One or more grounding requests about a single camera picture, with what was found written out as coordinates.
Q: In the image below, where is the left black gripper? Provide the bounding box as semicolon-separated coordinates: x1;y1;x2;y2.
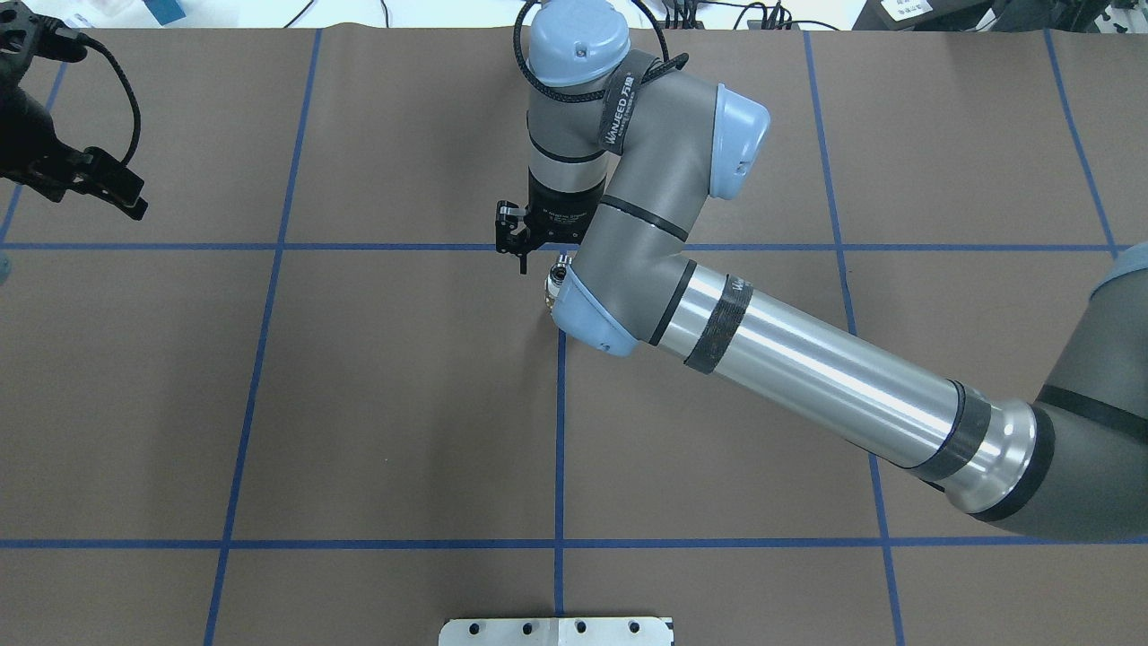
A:
1;86;148;221

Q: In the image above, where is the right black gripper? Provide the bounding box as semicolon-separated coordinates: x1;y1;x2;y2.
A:
495;172;605;275

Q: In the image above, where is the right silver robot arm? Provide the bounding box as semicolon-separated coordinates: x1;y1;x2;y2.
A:
495;1;1147;540

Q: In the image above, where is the black camera cable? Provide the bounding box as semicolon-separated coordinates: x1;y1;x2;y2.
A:
513;0;690;101
76;34;144;171

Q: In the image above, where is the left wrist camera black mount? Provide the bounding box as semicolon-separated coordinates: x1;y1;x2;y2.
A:
1;1;90;91

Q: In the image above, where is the white pedestal column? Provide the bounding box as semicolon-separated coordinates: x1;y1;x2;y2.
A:
439;616;676;645

